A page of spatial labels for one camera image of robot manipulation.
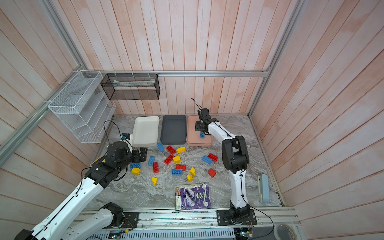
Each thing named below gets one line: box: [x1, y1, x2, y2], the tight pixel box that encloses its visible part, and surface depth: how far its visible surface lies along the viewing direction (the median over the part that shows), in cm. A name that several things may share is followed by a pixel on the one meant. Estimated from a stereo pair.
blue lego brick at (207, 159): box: [202, 155, 213, 165], surface depth 96 cm
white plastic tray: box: [132, 116, 160, 148], surface depth 112 cm
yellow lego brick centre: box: [173, 155, 182, 164], surface depth 95 cm
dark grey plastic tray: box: [160, 114, 187, 145], surface depth 110 cm
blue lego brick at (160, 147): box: [157, 142, 165, 152], surface depth 103 cm
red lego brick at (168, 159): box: [164, 154, 174, 165], surface depth 95 cm
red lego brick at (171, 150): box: [166, 145, 177, 155], surface depth 100 cm
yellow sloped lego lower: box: [186, 174, 194, 182], surface depth 88 cm
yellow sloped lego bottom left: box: [151, 177, 159, 186], surface depth 86 cm
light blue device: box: [258, 174, 270, 204], surface depth 81 cm
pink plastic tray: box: [186, 116, 213, 147], surface depth 108 cm
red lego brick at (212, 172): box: [208, 168, 217, 178], surface depth 91 cm
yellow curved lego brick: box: [176, 147, 187, 154], surface depth 100 cm
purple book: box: [174, 182, 212, 211], surface depth 80 cm
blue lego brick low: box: [171, 169, 184, 176], surface depth 90 cm
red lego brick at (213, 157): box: [208, 153, 219, 163], surface depth 97 cm
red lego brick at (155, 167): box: [152, 162, 160, 174], surface depth 92 cm
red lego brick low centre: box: [175, 164, 187, 172], surface depth 93 cm
